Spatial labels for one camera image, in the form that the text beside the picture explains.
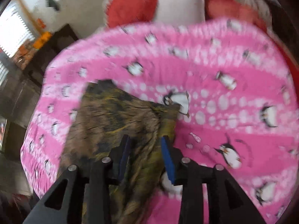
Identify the red wall decoration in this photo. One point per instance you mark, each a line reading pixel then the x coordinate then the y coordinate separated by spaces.
pixel 41 23

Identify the dark hanging cloth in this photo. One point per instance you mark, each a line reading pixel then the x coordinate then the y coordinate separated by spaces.
pixel 53 4

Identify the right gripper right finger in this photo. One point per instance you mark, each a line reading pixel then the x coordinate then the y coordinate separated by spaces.
pixel 227 202

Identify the dark wooden side table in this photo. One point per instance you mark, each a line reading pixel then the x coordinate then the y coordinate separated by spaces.
pixel 60 40

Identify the white square pillow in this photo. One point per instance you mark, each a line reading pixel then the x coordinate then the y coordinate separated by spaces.
pixel 180 12

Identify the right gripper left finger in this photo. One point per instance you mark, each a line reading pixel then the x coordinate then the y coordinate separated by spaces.
pixel 63 202

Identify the pink penguin bed blanket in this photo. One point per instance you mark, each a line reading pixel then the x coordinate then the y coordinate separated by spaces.
pixel 238 105

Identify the red ruffled pillow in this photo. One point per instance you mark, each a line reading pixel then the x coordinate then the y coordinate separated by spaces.
pixel 124 12
pixel 233 9

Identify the left red ruffled pillow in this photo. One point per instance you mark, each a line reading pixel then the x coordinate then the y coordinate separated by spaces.
pixel 124 12

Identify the orange box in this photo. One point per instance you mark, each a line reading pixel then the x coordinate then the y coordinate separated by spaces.
pixel 40 41

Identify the right red ruffled pillow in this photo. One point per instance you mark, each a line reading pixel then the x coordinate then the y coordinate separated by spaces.
pixel 233 9

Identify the brown floral patterned garment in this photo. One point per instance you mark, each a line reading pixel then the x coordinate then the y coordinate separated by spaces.
pixel 105 115

